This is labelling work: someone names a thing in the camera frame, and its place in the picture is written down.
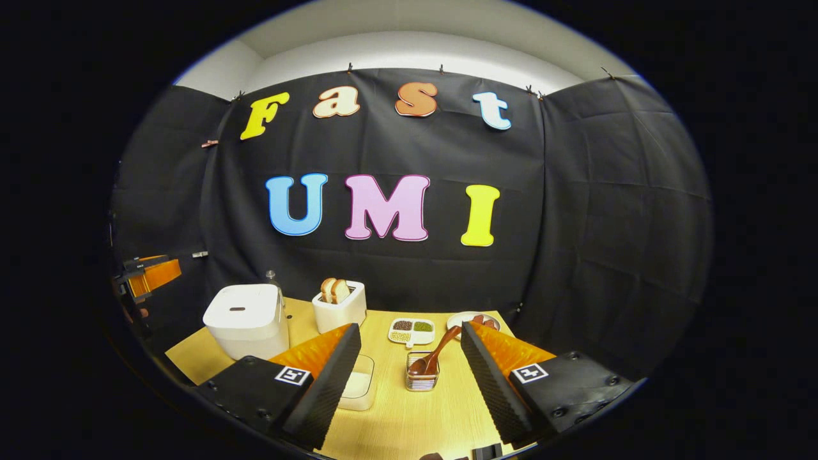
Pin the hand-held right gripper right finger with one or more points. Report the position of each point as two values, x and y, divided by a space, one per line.
489 390

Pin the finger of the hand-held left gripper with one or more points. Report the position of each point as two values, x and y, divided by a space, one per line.
160 275

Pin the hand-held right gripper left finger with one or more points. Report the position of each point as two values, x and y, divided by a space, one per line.
332 377

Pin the brown wooden spoon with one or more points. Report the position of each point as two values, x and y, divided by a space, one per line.
434 354

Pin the white rice cooker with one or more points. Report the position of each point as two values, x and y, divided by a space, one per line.
246 322

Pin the white toaster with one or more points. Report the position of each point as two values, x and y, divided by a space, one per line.
342 316

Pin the white round plate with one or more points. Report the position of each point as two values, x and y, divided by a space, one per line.
457 318

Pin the toasted bread slice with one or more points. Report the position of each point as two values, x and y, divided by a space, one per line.
340 291
327 291

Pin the white divided grain dish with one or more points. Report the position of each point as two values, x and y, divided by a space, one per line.
411 331

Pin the clear glass bottle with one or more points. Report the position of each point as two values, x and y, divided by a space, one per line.
273 281

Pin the black backdrop cloth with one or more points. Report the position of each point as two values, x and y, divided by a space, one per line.
575 204

